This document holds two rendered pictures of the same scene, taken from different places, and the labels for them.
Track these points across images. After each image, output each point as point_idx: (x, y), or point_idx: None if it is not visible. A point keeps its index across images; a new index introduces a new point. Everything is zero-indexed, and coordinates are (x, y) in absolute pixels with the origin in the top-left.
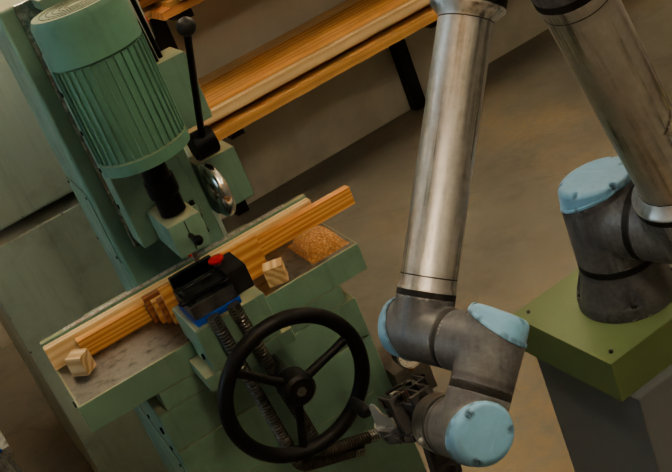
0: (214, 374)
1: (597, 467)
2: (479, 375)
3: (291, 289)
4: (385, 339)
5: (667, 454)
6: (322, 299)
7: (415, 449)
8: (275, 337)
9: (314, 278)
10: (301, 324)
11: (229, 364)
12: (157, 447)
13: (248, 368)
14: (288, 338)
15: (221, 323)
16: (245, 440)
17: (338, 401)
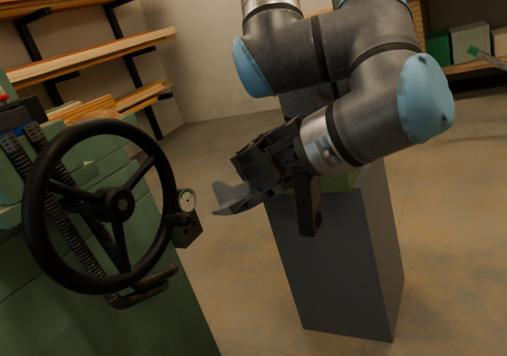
0: (11, 207)
1: (310, 268)
2: (400, 34)
3: (82, 144)
4: (248, 64)
5: (372, 230)
6: (111, 157)
7: (191, 289)
8: (79, 169)
9: (102, 136)
10: (94, 179)
11: (35, 170)
12: None
13: (53, 196)
14: (92, 171)
15: (16, 141)
16: (64, 267)
17: (133, 253)
